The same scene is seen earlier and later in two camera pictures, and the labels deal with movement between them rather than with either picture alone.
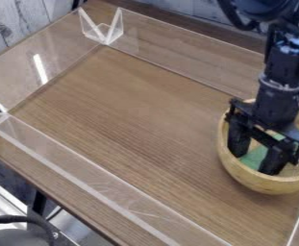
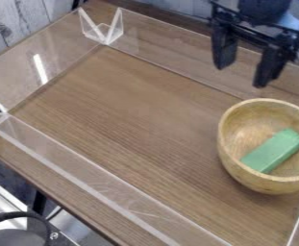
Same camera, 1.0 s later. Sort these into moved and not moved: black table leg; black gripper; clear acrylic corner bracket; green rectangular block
Moved: black gripper
Not moved: clear acrylic corner bracket; green rectangular block; black table leg
